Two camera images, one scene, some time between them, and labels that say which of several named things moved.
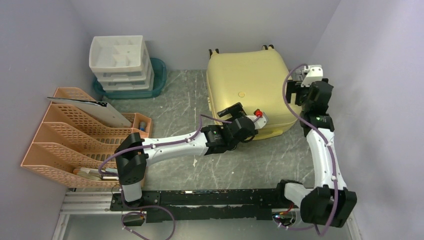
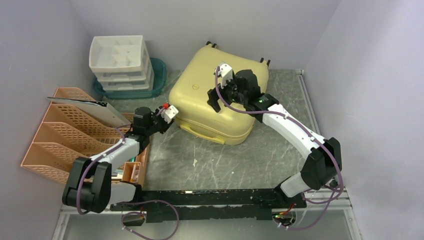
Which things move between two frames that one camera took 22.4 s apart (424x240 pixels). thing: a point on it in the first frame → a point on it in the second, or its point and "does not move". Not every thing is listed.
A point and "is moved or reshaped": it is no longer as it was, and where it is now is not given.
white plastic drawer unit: [121, 63] does not move
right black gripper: [294, 87] → [213, 97]
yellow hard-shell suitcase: [255, 79] is moved or reshaped
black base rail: [179, 206] does not move
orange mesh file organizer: [73, 146] does not move
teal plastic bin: [160, 73] does not move
